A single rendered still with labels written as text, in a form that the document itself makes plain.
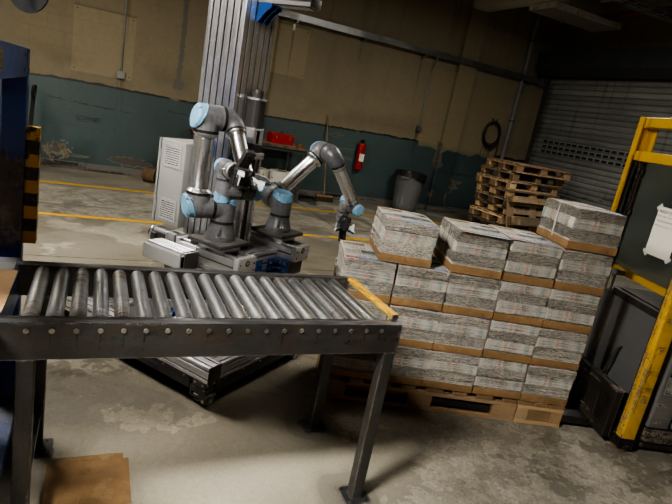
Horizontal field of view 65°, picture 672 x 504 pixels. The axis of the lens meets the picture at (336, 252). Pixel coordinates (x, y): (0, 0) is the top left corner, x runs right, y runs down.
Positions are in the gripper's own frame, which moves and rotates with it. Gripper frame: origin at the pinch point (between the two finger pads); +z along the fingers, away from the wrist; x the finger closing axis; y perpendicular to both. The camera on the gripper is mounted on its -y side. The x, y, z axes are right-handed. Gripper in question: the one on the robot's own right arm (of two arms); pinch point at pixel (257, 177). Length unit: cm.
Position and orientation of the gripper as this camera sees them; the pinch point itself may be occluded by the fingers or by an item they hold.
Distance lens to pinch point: 209.4
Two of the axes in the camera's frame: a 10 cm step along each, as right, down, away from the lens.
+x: -7.9, -1.1, -6.1
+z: 5.5, 3.2, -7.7
